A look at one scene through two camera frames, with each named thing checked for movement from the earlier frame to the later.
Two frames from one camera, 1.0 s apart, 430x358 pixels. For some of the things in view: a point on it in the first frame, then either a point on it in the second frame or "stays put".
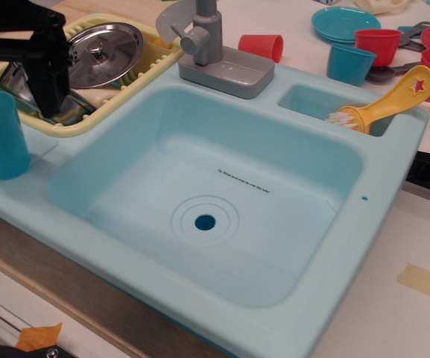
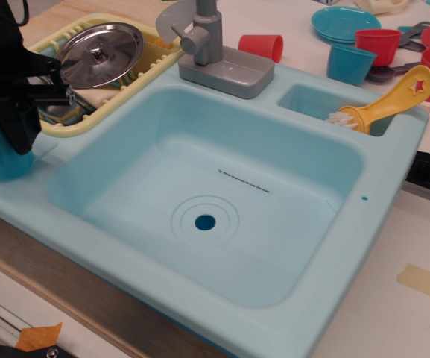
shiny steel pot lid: [103, 54] stays put
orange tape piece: [35, 338] stays put
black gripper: [47, 55] -> [8, 75]
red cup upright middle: [384, 43] stays put
